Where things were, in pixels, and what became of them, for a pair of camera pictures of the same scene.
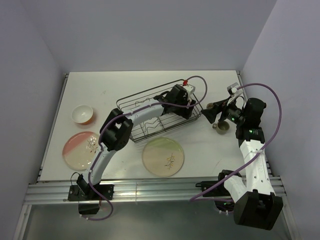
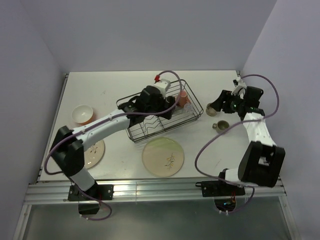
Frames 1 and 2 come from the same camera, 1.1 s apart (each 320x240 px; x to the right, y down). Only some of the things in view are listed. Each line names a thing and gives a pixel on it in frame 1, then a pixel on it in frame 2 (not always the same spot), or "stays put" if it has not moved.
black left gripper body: [182, 111] -> [159, 106]
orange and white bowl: [82, 114] stays put
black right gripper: [211, 113] -> [226, 96]
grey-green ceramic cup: [222, 127] stays put
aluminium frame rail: [44, 190] stays put
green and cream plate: [163, 157] stays put
